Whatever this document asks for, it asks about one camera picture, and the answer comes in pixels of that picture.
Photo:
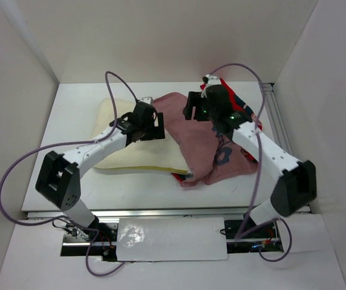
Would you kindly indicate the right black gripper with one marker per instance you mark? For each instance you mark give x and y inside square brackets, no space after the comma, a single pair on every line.
[196,100]

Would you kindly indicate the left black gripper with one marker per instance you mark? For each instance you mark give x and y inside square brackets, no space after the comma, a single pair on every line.
[156,132]

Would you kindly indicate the cream memory foam pillow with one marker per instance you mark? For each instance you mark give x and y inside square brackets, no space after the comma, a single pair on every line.
[163,155]

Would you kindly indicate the red printed pillowcase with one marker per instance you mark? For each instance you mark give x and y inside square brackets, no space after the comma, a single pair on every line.
[210,156]

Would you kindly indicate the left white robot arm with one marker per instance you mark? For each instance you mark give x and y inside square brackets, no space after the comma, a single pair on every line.
[60,174]

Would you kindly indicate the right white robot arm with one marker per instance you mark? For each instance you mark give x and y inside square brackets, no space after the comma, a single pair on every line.
[295,180]

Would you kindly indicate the white cover plate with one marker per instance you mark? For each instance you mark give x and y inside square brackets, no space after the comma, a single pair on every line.
[171,239]

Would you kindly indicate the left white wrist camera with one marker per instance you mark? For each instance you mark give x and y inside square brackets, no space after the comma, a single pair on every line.
[147,100]

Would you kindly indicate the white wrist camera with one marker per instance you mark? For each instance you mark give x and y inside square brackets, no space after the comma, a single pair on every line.
[147,100]
[208,81]

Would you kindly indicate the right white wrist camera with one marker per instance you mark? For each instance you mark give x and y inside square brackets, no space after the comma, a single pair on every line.
[208,81]

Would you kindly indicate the aluminium side rail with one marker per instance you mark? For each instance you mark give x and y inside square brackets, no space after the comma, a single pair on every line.
[276,121]

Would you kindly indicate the aluminium front rail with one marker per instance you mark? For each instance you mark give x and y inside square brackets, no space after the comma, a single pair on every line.
[174,212]

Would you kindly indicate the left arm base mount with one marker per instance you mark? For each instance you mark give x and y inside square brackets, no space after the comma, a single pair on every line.
[75,242]

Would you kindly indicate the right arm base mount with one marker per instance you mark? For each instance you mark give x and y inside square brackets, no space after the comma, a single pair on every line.
[264,239]

